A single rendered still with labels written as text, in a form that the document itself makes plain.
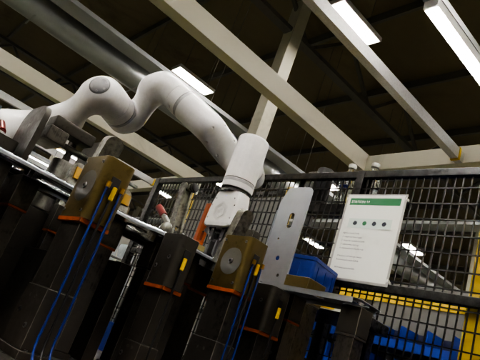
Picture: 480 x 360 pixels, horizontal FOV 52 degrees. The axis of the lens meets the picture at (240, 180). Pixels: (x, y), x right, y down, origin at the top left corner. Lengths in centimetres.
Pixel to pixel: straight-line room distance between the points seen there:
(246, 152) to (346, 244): 58
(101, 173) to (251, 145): 52
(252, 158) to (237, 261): 33
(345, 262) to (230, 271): 69
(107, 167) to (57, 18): 1248
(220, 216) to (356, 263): 58
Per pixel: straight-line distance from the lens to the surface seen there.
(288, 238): 146
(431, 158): 555
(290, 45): 1089
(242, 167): 125
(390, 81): 439
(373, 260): 162
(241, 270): 103
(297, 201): 150
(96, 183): 86
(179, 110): 139
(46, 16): 1327
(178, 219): 140
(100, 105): 143
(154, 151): 806
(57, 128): 124
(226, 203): 123
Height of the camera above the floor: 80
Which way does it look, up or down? 19 degrees up
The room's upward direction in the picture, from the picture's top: 20 degrees clockwise
